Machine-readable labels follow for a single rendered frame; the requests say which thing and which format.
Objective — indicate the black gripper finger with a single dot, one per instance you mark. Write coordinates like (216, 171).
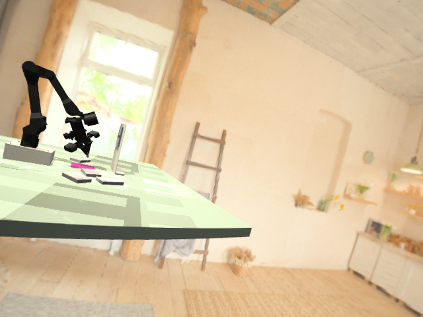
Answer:
(88, 145)
(83, 148)

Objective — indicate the magenta translucent square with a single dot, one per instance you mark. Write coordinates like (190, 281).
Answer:
(81, 166)

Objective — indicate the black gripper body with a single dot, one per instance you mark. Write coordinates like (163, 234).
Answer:
(80, 137)

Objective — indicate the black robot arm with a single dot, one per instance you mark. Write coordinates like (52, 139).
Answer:
(31, 132)

